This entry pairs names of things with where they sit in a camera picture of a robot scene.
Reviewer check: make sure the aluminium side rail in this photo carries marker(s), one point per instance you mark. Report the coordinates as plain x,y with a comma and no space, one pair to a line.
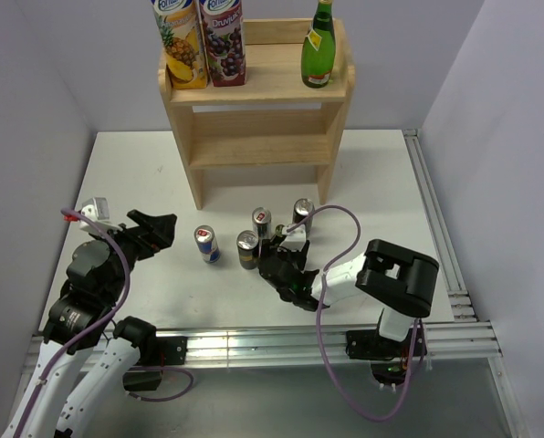
460,300

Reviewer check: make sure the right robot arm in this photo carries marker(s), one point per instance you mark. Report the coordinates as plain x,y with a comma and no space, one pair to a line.
401,279

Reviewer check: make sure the black gold can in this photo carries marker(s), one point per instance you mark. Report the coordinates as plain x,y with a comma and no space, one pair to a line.
303,208
247,244

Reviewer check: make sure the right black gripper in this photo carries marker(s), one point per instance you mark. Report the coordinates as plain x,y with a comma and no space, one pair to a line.
270,246

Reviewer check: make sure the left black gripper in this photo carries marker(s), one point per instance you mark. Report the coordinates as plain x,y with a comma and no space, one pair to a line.
159,229

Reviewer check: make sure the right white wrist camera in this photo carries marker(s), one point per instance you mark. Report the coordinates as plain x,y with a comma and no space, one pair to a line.
293,240

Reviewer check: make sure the silver slim can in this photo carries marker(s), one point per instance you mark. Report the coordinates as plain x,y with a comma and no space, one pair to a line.
262,224

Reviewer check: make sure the black gold can rear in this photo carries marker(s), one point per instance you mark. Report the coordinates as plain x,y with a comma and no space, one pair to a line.
303,208

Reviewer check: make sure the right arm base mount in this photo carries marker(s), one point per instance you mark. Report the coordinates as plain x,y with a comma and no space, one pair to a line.
389,359

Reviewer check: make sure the pineapple juice carton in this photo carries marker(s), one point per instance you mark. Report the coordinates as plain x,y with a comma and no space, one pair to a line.
182,42

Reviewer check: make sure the grape juice carton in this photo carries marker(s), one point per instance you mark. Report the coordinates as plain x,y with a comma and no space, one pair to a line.
222,23

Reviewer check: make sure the tall green glass bottle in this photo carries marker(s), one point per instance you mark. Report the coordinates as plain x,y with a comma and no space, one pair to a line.
319,48

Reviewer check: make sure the black gold can front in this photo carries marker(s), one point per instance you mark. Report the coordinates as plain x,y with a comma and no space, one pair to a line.
247,244

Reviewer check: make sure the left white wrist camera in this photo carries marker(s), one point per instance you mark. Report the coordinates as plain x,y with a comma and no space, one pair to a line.
97,210

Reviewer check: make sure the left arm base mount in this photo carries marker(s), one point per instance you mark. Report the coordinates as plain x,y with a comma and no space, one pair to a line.
167,351

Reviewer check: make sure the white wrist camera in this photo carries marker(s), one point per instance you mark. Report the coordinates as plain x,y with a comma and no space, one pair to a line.
293,240
97,210

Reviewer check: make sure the blue silver energy drink can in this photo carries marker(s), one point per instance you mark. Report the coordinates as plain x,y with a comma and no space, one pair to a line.
205,240

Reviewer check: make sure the aluminium front rail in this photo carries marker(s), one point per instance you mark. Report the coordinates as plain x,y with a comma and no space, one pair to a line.
279,347

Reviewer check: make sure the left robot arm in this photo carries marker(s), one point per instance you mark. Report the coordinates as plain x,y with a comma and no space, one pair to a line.
98,284

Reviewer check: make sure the wooden two-tier shelf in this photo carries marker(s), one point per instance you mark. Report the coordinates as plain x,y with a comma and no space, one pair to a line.
274,119

